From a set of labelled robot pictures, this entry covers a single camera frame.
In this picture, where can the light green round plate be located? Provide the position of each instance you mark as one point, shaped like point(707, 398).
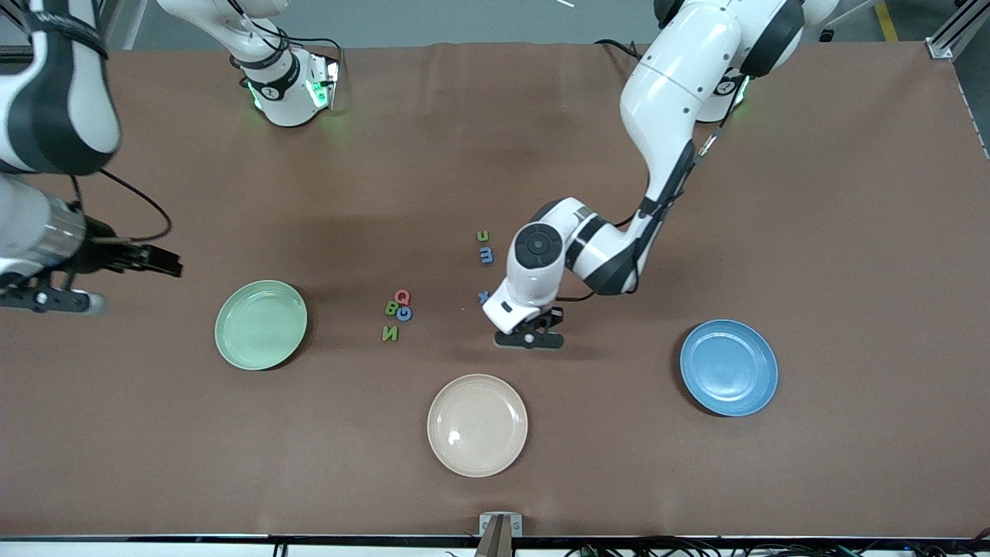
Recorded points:
point(261, 325)

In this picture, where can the yellow floor tape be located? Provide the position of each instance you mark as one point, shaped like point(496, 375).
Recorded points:
point(887, 23)

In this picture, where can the blue round plate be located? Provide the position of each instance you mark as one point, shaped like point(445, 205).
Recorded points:
point(728, 368)

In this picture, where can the silver base connector bracket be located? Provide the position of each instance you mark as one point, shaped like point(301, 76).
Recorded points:
point(329, 77)

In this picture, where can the brown table cover mat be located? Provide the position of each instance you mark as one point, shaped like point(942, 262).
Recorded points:
point(464, 155)

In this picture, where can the beige round plate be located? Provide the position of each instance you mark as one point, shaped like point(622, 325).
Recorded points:
point(477, 425)

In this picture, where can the red capital letter Q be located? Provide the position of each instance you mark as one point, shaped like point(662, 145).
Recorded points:
point(397, 297)

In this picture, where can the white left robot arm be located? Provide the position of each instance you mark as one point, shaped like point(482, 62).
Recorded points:
point(673, 93)

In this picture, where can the blue capital letter G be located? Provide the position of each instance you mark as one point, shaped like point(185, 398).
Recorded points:
point(407, 314)

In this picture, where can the green capital letter B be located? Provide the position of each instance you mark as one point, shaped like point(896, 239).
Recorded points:
point(390, 309)

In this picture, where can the green capital letter N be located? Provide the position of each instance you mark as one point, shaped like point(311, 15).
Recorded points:
point(390, 333)

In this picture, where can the blue lowercase letter m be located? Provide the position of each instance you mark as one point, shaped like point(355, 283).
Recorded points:
point(486, 255)

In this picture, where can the black table edge strip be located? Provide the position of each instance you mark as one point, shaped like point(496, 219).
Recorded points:
point(348, 541)

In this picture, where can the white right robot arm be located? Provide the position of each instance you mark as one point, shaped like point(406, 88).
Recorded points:
point(271, 97)

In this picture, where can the white stand leg with caster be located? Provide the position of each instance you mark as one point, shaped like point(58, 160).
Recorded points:
point(827, 35)

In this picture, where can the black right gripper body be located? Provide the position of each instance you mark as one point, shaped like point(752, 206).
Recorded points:
point(101, 254)

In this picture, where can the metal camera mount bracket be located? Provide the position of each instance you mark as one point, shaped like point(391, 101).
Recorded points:
point(499, 526)

